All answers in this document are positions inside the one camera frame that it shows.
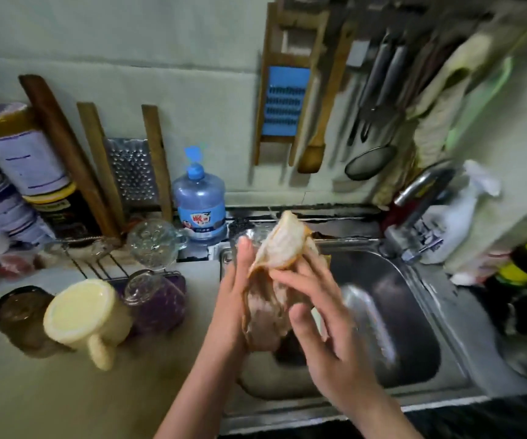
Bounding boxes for metal peeler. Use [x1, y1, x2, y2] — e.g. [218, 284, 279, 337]
[346, 36, 395, 147]
[359, 41, 411, 143]

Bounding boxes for stainless steel sink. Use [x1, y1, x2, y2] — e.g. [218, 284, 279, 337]
[218, 235, 527, 435]

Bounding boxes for red container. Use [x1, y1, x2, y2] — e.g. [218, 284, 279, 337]
[381, 201, 418, 232]

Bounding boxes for metal faucet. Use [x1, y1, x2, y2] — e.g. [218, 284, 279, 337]
[381, 160, 461, 264]

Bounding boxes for person's left hand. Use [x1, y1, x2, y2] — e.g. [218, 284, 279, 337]
[204, 235, 260, 362]

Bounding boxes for wooden slicer with blue blade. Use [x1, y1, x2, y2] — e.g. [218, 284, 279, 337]
[251, 2, 331, 168]

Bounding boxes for stack of labelled tin cans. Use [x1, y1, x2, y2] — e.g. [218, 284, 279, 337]
[0, 100, 100, 248]

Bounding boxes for wooden spatula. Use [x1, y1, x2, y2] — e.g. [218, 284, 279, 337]
[297, 23, 359, 174]

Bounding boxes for small clear glass cup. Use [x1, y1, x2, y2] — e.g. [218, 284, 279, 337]
[124, 217, 190, 269]

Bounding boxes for person's right hand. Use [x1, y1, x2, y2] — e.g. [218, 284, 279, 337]
[268, 251, 388, 412]

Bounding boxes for brown amber glass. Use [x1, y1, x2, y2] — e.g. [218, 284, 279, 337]
[0, 285, 59, 357]

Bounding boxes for mesh strainer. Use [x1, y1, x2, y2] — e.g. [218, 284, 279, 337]
[344, 105, 411, 182]

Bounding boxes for small blue water bottle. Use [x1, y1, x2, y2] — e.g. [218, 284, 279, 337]
[171, 146, 229, 243]

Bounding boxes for purple plastic tray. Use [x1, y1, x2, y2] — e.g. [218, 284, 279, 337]
[108, 272, 190, 335]

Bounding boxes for wooden rolling pin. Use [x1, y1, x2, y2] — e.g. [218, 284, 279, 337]
[19, 74, 123, 241]

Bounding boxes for wooden framed metal grater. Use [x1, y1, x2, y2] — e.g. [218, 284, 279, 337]
[76, 102, 175, 225]

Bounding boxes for person's left forearm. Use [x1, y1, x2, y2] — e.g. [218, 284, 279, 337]
[154, 347, 251, 439]

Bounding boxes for pink and white plastic bag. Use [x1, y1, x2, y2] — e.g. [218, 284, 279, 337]
[449, 251, 512, 287]

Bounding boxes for beige dish cloth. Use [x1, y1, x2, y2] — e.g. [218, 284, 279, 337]
[242, 210, 331, 353]

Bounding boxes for metal wire cup rack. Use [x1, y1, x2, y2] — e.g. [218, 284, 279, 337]
[39, 235, 187, 339]

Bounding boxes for yellow mug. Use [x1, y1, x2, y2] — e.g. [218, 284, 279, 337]
[43, 279, 135, 372]

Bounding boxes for white spray bottle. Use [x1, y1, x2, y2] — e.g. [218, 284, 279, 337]
[419, 160, 503, 265]

